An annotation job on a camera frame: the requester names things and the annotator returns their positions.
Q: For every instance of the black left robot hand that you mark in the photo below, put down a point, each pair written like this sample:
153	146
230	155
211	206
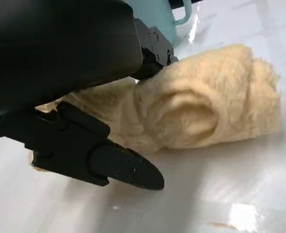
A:
60	48

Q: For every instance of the pale green mug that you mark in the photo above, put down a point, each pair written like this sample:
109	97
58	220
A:
161	12

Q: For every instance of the beige towel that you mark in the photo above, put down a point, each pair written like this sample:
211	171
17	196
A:
206	97

